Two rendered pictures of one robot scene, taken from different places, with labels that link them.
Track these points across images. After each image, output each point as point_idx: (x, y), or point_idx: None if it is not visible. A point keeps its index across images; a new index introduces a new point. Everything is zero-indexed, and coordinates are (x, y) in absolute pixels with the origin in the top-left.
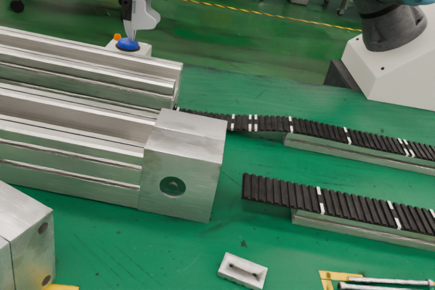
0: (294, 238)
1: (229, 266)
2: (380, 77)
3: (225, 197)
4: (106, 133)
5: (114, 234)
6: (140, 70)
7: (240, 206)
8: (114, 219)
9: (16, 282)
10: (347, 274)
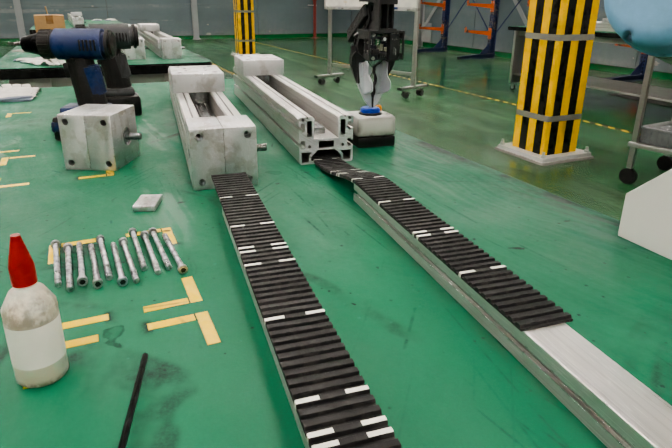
0: (203, 216)
1: (148, 196)
2: (632, 193)
3: None
4: None
5: (161, 173)
6: (327, 118)
7: None
8: (174, 171)
9: (88, 145)
10: (172, 237)
